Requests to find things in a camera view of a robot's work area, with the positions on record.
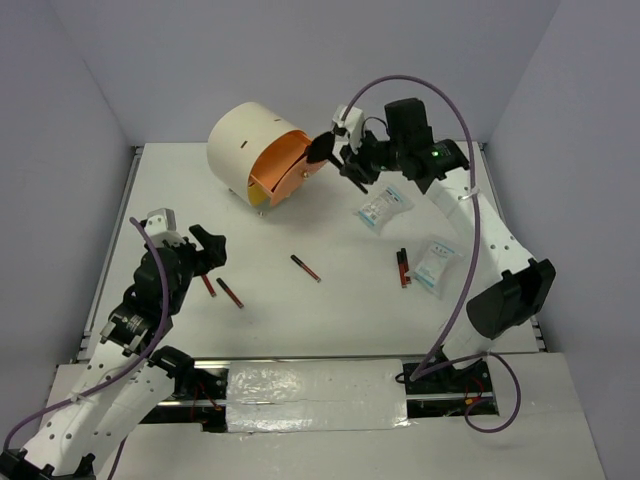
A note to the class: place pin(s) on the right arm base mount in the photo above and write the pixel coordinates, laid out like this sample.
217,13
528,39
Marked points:
448,392

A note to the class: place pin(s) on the silver foil tape sheet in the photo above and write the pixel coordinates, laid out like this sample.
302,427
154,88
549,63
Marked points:
314,396

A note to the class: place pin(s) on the red lip gloss right pair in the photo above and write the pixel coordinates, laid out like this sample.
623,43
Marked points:
400,264

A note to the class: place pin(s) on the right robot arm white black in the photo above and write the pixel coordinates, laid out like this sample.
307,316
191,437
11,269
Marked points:
505,285

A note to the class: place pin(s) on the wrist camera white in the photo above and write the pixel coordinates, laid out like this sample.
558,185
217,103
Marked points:
349,119
160,222

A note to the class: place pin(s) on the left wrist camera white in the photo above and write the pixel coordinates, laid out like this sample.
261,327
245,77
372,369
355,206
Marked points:
160,222

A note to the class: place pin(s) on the cream round drawer organizer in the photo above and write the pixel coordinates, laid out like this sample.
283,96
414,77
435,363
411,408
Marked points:
258,155

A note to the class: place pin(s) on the red lip gloss centre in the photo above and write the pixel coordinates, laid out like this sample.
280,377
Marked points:
305,267

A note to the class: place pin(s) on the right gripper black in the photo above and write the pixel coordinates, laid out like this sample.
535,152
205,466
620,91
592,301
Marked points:
358,170

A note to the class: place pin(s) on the cotton pad pack teal label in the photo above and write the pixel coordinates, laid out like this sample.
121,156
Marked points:
380,208

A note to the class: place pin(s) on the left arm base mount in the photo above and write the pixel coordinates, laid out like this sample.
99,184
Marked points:
198,395

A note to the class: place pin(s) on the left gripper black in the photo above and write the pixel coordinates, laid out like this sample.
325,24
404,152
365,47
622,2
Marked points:
214,253

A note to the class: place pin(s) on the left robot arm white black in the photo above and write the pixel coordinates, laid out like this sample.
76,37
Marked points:
131,371

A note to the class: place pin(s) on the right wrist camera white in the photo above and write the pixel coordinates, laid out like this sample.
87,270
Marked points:
349,119

